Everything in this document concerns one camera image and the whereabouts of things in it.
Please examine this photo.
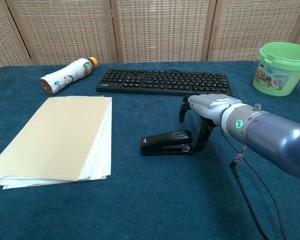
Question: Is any black computer keyboard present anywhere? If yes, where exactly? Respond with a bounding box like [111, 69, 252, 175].
[95, 68, 234, 100]

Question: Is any cream spiral notepad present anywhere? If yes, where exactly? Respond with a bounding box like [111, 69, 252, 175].
[0, 94, 113, 190]

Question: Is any blue table cloth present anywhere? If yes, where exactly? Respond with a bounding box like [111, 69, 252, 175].
[0, 59, 300, 240]

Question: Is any black stapler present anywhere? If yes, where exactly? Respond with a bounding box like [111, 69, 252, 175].
[140, 130, 193, 157]

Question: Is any green plastic bucket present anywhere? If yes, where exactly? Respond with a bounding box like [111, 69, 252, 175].
[252, 41, 300, 97]

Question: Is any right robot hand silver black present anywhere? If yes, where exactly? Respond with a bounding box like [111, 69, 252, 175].
[179, 93, 243, 153]

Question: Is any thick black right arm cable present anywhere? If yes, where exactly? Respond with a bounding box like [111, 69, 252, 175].
[229, 146, 270, 240]

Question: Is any white drink bottle orange cap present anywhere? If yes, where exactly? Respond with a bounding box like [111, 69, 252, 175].
[40, 56, 99, 95]

